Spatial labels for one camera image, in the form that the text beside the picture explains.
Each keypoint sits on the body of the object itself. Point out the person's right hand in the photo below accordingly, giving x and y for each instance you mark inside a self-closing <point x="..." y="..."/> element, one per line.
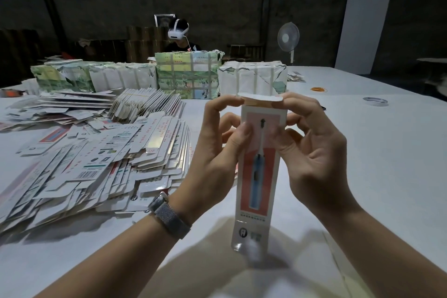
<point x="318" y="161"/>

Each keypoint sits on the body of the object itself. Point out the person's left hand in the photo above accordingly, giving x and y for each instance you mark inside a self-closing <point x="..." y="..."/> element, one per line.
<point x="209" y="168"/>

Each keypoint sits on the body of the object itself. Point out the toothbrush carton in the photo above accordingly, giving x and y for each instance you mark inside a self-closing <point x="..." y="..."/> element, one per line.
<point x="255" y="168"/>

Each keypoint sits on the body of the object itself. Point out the fanned stack of white cartons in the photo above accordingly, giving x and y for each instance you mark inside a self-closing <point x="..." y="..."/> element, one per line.
<point x="145" y="104"/>

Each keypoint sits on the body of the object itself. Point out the pile of cartons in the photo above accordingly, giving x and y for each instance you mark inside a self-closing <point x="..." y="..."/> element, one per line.
<point x="84" y="161"/>

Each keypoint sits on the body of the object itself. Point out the person's left forearm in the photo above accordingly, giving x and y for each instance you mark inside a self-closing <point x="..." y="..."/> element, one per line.
<point x="112" y="266"/>

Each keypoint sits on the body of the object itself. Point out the person's right forearm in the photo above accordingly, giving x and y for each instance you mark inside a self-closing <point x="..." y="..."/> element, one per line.
<point x="391" y="259"/>

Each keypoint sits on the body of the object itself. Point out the grey band wristwatch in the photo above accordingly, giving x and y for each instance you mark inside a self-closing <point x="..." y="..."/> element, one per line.
<point x="171" y="217"/>

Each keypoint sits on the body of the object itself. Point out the small orange tape roll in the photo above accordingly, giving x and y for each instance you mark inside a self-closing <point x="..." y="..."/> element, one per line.
<point x="318" y="89"/>

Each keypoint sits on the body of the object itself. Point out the white tape roll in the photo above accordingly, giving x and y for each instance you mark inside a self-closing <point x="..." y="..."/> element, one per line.
<point x="364" y="101"/>

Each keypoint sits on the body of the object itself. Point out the small white paper stack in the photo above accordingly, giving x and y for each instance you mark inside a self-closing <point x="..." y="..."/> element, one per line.
<point x="295" y="76"/>

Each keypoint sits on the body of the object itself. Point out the green printed wrapped bundle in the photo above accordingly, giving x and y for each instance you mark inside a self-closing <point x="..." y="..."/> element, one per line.
<point x="187" y="74"/>

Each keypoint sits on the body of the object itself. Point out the dark wooden chair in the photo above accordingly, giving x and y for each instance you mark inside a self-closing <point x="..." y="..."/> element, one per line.
<point x="246" y="52"/>

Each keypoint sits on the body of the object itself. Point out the white standing fan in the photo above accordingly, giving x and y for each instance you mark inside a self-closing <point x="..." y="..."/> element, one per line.
<point x="288" y="35"/>

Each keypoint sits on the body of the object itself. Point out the white board panel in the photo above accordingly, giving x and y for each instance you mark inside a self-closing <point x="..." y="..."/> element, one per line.
<point x="363" y="29"/>

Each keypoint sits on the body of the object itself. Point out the cluttered side table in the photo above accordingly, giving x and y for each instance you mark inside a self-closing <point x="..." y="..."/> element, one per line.
<point x="433" y="74"/>

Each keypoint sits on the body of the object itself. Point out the row of white wrapped bundles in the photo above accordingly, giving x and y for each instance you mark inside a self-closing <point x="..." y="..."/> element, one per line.
<point x="91" y="78"/>

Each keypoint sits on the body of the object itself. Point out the white head-mounted camera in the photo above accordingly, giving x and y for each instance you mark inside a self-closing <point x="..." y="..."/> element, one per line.
<point x="178" y="29"/>

